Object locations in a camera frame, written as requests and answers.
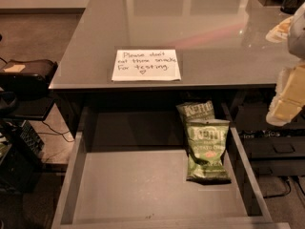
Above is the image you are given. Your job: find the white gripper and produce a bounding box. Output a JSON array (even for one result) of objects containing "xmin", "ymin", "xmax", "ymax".
[{"xmin": 266, "ymin": 16, "xmax": 305, "ymax": 126}]

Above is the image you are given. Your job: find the green jalapeno chip bag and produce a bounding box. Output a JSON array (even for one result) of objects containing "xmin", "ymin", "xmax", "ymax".
[{"xmin": 185, "ymin": 119, "xmax": 231, "ymax": 185}]

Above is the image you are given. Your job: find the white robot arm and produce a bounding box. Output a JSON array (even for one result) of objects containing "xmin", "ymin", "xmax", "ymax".
[{"xmin": 266, "ymin": 4, "xmax": 305, "ymax": 126}]

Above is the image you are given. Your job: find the rear green chip bag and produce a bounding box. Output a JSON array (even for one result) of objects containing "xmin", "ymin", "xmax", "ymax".
[{"xmin": 176, "ymin": 100, "xmax": 214, "ymax": 122}]

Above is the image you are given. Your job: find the open grey top drawer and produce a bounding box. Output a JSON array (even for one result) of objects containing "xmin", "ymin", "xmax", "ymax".
[{"xmin": 51, "ymin": 103, "xmax": 290, "ymax": 229}]

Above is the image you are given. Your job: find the white handwritten paper note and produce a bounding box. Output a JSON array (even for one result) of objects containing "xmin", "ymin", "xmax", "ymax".
[{"xmin": 112, "ymin": 50, "xmax": 181, "ymax": 81}]

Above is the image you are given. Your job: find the black office chair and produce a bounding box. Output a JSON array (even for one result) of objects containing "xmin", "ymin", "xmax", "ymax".
[{"xmin": 0, "ymin": 59, "xmax": 58, "ymax": 120}]

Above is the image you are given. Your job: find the black crate under chair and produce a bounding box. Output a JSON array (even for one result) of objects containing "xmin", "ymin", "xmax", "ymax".
[{"xmin": 0, "ymin": 119, "xmax": 44, "ymax": 194}]

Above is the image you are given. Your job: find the black floor cable right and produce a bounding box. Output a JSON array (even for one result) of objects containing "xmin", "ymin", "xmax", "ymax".
[{"xmin": 262, "ymin": 175, "xmax": 305, "ymax": 199}]

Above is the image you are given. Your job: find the black floor cable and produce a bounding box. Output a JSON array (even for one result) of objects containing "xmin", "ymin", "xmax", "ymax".
[
  {"xmin": 37, "ymin": 119, "xmax": 76, "ymax": 143},
  {"xmin": 262, "ymin": 175, "xmax": 305, "ymax": 199}
]

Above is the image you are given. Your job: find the black floor cable left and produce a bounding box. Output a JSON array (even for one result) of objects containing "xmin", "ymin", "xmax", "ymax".
[{"xmin": 37, "ymin": 119, "xmax": 76, "ymax": 143}]

